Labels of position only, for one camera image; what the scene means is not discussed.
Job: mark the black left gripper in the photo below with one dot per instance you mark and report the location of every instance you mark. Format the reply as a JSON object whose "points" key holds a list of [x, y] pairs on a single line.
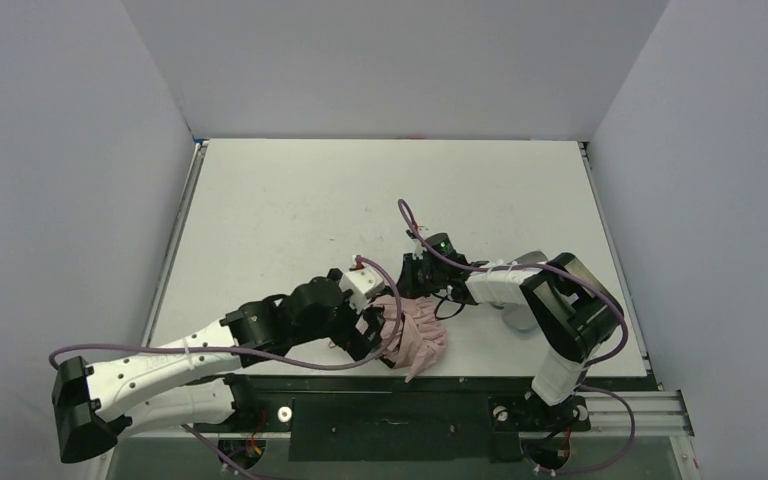
{"points": [[368, 331]]}

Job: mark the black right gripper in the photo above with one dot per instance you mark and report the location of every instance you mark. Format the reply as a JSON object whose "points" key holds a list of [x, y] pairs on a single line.
{"points": [[412, 276]]}

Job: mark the pink folding umbrella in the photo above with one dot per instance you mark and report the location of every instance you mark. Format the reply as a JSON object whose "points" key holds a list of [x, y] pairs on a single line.
{"points": [[417, 343]]}

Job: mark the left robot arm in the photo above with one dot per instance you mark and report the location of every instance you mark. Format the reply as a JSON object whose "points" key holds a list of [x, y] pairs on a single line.
{"points": [[104, 393]]}

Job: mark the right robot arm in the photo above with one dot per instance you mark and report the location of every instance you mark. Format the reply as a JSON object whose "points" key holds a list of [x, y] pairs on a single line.
{"points": [[581, 321]]}

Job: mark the grey umbrella sleeve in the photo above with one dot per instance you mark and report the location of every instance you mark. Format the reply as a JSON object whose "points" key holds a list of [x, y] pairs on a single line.
{"points": [[519, 316]]}

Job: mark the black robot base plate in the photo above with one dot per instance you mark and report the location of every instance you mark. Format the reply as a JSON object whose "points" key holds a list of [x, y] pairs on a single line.
{"points": [[353, 418]]}

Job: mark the aluminium table frame rail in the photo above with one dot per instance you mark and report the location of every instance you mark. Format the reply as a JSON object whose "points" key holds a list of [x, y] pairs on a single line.
{"points": [[148, 327]]}

